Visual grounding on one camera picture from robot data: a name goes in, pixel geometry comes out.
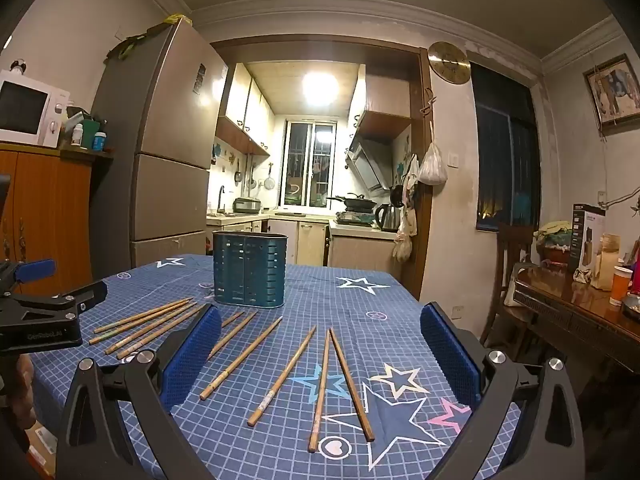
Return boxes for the green container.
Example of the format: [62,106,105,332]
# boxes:
[80,119,101,150]

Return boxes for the steel electric kettle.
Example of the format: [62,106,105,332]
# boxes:
[375,203,402,232]

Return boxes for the long upper kitchen cabinets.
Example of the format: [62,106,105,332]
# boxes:
[216,62,273,157]

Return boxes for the ceiling light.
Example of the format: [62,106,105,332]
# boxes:
[301,72,338,106]

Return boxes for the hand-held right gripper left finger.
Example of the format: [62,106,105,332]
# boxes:
[55,302,223,480]

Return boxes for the dark window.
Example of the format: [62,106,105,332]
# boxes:
[470,62,543,233]

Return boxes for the wooden chair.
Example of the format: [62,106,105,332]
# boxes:
[480,222,538,346]

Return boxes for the yellow green cloth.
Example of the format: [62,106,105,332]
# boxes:
[534,220,573,266]

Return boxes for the orange cardboard box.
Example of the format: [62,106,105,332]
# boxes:
[22,417,58,480]

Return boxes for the black wok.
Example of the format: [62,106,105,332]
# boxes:
[326,192,378,211]

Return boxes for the grey refrigerator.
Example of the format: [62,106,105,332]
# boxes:
[89,17,230,273]

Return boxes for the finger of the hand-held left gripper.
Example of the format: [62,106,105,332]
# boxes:
[0,280,108,328]
[0,259,57,292]

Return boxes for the blue star printed tablecloth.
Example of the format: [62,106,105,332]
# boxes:
[27,254,523,480]

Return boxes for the lower kitchen cabinets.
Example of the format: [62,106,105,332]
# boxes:
[206,214,401,268]

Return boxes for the gas stove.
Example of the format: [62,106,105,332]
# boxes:
[334,210,377,226]

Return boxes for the kitchen window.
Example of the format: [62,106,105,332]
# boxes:
[282,120,337,208]

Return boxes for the hanging bags bundle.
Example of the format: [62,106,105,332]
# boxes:
[393,155,420,261]

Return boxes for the white hanging plastic bag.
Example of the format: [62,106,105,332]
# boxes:
[418,142,448,185]

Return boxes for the dark wooden side table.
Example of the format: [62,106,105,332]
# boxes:
[512,262,640,391]

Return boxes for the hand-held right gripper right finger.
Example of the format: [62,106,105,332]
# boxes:
[420,301,587,480]

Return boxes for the teal perforated metal utensil holder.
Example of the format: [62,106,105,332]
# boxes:
[212,230,287,307]

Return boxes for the white microwave oven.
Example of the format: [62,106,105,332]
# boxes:
[0,69,71,148]

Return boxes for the framed wall picture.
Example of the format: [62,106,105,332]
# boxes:
[582,54,640,128]

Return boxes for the black cardboard box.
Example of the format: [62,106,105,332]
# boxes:
[570,203,607,275]

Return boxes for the orange cup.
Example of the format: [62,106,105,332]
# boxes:
[609,265,633,307]

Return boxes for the short upper kitchen cabinet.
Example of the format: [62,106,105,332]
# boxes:
[350,72,413,141]

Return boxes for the steel range hood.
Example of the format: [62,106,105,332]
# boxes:
[346,139,393,193]

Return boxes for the green cloth on refrigerator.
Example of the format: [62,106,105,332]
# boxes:
[104,14,193,63]

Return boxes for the beige paper bag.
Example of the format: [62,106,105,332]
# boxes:
[590,233,621,291]

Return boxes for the wooden cabinet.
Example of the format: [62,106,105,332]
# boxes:
[0,141,115,291]

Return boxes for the person's left hand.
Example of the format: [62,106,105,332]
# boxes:
[9,357,37,428]

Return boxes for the gold wall clock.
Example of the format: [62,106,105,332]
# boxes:
[427,41,472,85]

